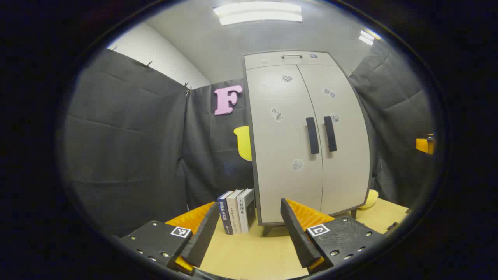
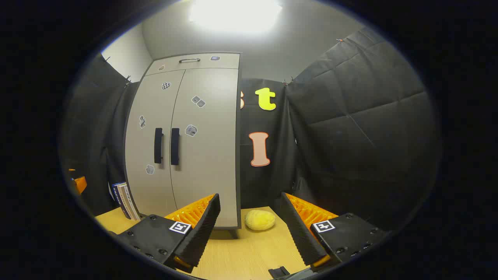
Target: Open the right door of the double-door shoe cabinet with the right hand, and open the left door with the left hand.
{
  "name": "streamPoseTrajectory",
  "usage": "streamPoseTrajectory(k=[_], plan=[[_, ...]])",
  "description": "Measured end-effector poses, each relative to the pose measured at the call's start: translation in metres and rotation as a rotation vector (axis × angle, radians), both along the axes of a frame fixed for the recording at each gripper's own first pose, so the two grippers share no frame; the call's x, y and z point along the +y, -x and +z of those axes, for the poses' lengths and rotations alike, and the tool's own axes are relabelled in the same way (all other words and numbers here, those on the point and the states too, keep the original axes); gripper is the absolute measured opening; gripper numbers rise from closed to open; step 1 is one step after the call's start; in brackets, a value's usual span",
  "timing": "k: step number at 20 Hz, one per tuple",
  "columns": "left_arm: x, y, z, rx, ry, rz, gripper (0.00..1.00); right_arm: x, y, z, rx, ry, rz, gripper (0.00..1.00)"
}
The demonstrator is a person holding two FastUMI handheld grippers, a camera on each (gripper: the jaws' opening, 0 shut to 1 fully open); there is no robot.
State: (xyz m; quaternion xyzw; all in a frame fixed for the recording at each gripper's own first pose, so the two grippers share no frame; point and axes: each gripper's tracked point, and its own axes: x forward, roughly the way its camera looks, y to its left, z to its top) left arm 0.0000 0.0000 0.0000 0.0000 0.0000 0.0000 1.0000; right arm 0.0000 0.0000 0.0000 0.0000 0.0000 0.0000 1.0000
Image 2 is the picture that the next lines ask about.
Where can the grey double-door shoe cabinet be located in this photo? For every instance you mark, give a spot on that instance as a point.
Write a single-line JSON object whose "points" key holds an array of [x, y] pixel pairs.
{"points": [[239, 155]]}

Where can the yellow sponge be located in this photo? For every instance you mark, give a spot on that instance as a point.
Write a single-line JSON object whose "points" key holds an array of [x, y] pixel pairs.
{"points": [[260, 220]]}

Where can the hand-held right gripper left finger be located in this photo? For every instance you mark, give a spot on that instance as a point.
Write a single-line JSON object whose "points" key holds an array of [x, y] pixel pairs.
{"points": [[204, 229]]}

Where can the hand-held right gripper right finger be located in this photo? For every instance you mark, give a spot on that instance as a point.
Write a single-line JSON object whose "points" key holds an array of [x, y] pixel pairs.
{"points": [[299, 233]]}

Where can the cabinet door with box sticker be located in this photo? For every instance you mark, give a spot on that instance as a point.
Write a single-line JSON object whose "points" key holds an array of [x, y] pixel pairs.
{"points": [[214, 155]]}

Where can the cabinet door with checkered sticker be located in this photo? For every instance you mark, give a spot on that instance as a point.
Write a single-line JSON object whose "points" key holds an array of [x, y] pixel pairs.
{"points": [[155, 105]]}

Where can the black backdrop cloth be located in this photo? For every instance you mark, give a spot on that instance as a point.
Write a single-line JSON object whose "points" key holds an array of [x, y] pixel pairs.
{"points": [[350, 116]]}

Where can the grey cabinet drawer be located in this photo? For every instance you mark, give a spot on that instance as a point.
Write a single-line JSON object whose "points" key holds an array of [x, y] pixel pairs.
{"points": [[218, 64]]}

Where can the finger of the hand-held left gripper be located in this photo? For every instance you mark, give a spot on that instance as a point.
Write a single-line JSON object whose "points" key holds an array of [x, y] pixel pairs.
{"points": [[80, 183]]}

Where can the beige book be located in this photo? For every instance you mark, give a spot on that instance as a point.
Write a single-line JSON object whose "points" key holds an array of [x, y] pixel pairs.
{"points": [[123, 196]]}

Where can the large ceiling light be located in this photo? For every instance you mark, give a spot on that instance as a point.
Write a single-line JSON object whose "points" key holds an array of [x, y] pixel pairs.
{"points": [[233, 15]]}

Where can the grey book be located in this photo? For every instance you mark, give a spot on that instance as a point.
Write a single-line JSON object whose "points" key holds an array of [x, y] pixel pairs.
{"points": [[129, 198]]}

